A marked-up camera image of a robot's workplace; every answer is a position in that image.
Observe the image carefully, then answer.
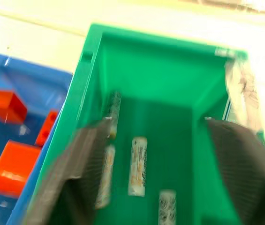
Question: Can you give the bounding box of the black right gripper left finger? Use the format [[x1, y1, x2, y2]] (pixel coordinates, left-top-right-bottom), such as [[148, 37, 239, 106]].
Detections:
[[25, 117, 113, 225]]

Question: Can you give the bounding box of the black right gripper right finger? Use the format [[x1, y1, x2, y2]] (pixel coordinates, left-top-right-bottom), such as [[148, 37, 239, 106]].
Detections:
[[204, 117, 265, 225]]

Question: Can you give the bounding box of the blue plastic bin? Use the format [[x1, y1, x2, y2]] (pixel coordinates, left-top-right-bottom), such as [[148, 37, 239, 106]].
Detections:
[[0, 49, 74, 225]]

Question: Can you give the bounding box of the green plastic bin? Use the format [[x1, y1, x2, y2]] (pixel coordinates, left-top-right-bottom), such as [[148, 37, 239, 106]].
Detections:
[[24, 22, 265, 225]]

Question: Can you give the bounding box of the white AA battery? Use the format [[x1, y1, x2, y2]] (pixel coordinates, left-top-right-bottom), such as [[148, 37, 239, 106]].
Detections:
[[94, 144, 116, 210], [158, 189, 177, 225], [128, 136, 148, 197], [108, 90, 122, 139]]

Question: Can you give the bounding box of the small orange studded brick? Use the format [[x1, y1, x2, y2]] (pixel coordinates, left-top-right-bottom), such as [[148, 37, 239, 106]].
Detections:
[[35, 109, 59, 147]]

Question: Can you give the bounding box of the orange plastic block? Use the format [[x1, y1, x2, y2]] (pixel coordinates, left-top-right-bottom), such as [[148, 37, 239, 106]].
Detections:
[[0, 88, 28, 124], [0, 140, 41, 197]]

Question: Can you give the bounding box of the clear crumpled plastic bag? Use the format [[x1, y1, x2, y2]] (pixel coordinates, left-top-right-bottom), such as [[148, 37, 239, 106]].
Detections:
[[223, 56, 264, 133]]

